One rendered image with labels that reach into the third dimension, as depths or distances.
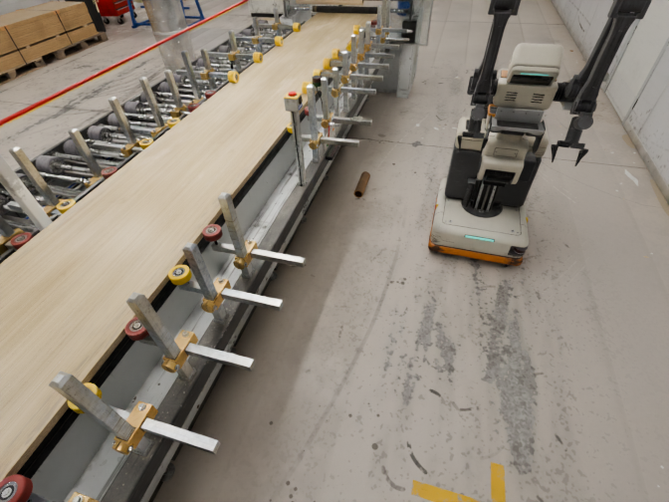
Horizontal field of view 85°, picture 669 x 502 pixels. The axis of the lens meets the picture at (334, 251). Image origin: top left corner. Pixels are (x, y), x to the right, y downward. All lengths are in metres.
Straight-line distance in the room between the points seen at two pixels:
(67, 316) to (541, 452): 2.10
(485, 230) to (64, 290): 2.30
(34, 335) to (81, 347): 0.19
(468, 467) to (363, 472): 0.49
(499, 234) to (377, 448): 1.52
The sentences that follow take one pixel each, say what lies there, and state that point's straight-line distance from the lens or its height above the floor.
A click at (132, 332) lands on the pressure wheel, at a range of 1.41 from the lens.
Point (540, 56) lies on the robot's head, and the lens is 2.11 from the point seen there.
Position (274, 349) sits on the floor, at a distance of 2.27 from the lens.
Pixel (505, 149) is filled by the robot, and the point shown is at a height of 0.86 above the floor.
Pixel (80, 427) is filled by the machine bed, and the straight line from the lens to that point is 1.50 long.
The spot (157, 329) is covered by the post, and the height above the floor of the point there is 1.02.
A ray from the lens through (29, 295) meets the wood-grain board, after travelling 1.77.
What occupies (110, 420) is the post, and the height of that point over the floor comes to 0.96.
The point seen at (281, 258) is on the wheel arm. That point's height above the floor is 0.82.
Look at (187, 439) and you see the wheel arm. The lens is 1.25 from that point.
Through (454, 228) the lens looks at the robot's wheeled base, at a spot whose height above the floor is 0.28.
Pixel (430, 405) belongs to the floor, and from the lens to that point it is 2.12.
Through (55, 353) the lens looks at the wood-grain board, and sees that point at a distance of 1.52.
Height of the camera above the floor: 1.93
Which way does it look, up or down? 45 degrees down
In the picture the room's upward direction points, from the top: 3 degrees counter-clockwise
